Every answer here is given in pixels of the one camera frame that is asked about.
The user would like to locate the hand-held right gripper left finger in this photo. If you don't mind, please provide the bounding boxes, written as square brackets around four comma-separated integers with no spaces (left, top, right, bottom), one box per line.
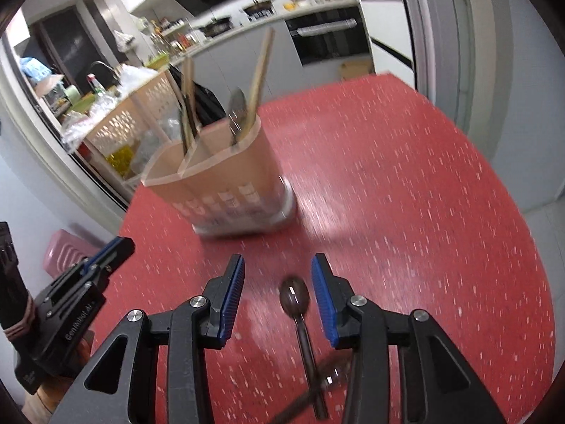
[50,253,246,424]

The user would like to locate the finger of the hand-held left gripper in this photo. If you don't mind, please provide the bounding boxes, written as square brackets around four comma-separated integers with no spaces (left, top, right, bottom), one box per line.
[81,237,135,275]

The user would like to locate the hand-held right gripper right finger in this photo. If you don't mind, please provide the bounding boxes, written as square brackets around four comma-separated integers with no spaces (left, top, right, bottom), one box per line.
[310,253,507,424]

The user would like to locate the dark brown spoon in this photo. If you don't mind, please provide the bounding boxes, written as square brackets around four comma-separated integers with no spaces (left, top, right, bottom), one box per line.
[279,275,329,420]

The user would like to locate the dark shiny spoon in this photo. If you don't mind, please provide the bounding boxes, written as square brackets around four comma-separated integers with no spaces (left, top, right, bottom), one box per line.
[260,355,354,424]

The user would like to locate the beige plastic utensil holder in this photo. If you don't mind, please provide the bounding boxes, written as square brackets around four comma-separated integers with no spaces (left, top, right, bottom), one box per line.
[140,117,297,241]

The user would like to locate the dark brown wooden utensil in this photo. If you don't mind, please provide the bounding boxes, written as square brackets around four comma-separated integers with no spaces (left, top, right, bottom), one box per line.
[178,106,190,153]

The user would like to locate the wide wooden spatula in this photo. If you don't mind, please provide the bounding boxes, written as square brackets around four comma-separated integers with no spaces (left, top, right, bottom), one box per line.
[243,26,275,132]

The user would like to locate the person's left hand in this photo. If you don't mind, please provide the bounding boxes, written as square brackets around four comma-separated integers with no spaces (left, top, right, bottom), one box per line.
[22,336,95,414]

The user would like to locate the pink plastic stool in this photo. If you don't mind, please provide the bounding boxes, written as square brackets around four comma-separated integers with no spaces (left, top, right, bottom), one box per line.
[44,229,105,284]

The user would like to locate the beige perforated storage cart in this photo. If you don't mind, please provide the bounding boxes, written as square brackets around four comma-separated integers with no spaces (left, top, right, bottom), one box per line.
[82,68,187,196]

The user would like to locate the pile of clear plastic bags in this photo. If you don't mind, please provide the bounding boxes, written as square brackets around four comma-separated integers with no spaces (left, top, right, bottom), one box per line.
[62,64,156,151]

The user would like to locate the black kitchen faucet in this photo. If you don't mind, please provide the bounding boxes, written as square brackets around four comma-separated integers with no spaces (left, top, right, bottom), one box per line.
[88,60,118,94]

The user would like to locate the blue packet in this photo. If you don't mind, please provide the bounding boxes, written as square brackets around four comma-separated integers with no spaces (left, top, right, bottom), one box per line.
[20,57,52,80]

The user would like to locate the spice rack with bottles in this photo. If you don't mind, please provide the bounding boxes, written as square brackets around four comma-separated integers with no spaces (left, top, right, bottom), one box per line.
[150,18,195,52]

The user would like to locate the grey kitchen counter cabinets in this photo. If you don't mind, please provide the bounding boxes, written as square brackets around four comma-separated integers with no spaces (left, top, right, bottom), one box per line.
[177,0,368,112]

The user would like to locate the cardboard box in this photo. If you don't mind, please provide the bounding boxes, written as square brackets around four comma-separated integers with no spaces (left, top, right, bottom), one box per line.
[339,59,374,81]

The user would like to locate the black wok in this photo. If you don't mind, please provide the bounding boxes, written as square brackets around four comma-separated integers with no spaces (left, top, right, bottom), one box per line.
[201,17,233,36]

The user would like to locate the black built-in oven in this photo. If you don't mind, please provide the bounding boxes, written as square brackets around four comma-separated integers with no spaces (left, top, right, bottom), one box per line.
[285,6,370,67]

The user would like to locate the wok with brown rim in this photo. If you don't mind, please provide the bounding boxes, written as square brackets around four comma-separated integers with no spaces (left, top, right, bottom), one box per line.
[243,0,275,21]

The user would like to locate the grey sliding door frame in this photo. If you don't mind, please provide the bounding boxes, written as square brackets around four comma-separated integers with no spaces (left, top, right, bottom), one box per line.
[395,0,478,134]

